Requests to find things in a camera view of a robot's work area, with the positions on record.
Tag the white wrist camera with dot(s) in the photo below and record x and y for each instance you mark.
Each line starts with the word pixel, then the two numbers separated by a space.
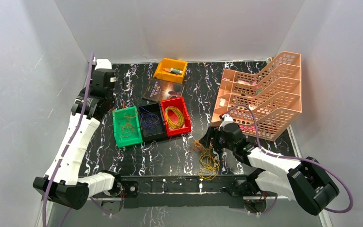
pixel 226 119
pixel 103 64

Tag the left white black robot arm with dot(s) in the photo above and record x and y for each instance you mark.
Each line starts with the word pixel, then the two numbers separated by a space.
pixel 75 150

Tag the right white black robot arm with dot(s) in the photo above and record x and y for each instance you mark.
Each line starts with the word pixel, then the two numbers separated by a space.
pixel 288 172

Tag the orange plastic bin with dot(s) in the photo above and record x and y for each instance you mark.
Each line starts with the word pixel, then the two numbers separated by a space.
pixel 170 63

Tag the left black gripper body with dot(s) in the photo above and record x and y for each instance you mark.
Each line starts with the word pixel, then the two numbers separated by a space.
pixel 103 91

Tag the aluminium frame rail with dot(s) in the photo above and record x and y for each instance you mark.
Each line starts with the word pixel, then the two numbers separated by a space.
pixel 239 191

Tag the red plastic bin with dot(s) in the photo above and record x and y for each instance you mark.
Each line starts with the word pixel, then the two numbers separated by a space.
pixel 176 116

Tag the pink tiered file tray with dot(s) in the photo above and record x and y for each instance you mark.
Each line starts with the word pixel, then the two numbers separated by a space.
pixel 265 103

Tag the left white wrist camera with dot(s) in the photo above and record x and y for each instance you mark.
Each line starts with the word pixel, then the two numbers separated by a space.
pixel 103 64

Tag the green plastic bin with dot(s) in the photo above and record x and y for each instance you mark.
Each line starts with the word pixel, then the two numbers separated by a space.
pixel 126 127

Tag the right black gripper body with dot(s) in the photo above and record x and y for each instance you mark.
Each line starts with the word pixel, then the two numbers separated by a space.
pixel 223 143

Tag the marker in orange bin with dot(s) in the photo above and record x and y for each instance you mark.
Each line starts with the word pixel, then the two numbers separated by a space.
pixel 173 71

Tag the dark paperback book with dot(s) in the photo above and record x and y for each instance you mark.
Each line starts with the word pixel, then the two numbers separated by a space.
pixel 159 90

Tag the black plastic bin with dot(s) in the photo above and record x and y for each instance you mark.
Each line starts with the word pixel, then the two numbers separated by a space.
pixel 151 120

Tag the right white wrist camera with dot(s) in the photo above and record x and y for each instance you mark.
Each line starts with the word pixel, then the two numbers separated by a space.
pixel 226 119

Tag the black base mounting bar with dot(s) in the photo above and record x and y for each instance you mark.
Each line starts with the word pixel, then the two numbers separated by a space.
pixel 185 191

